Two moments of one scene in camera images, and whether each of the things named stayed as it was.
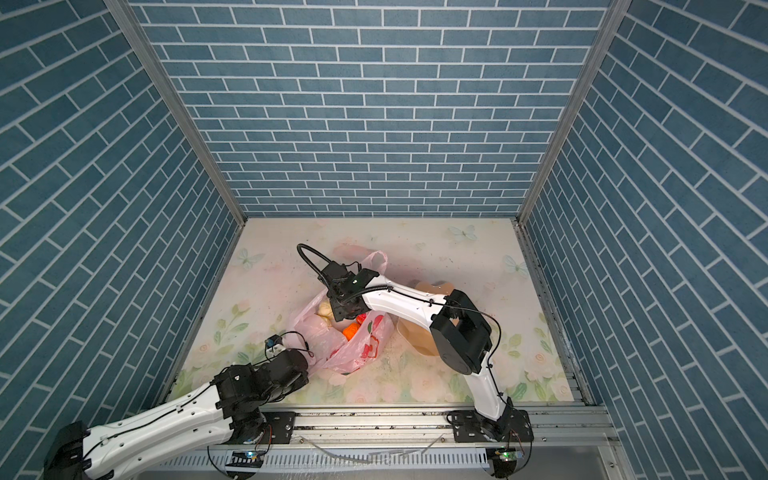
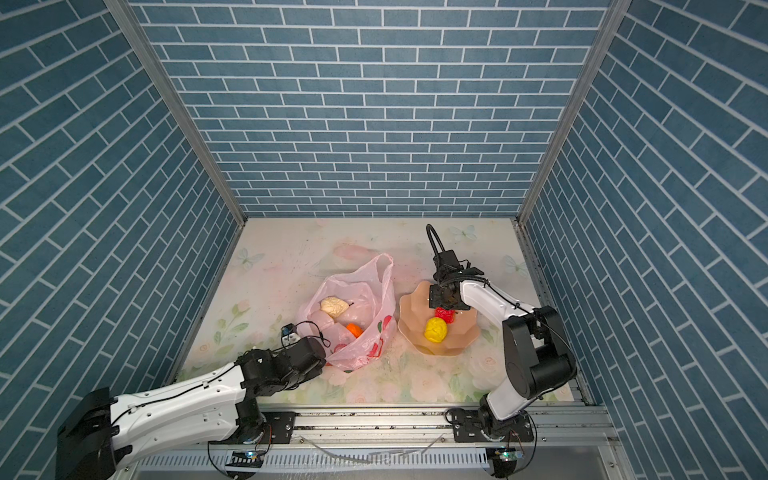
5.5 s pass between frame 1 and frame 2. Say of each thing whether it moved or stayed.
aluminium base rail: stayed
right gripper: moved
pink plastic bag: stayed
